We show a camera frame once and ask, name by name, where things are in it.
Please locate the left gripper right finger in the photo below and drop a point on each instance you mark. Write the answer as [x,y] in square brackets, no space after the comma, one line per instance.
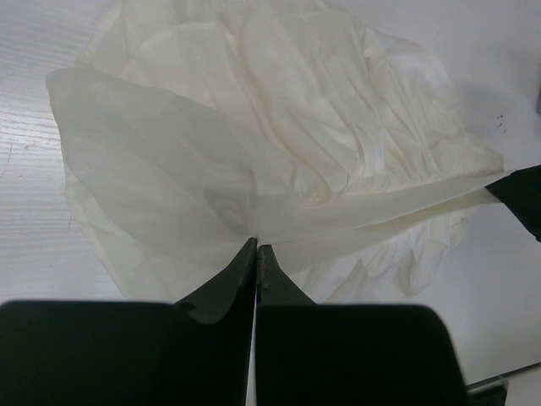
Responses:
[368,354]

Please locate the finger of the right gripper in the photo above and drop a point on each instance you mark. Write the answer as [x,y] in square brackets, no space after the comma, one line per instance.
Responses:
[520,193]

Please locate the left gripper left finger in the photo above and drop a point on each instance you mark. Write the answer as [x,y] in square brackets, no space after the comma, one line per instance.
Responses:
[192,352]

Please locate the white skirt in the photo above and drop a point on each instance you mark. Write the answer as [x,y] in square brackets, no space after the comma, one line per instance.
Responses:
[188,127]

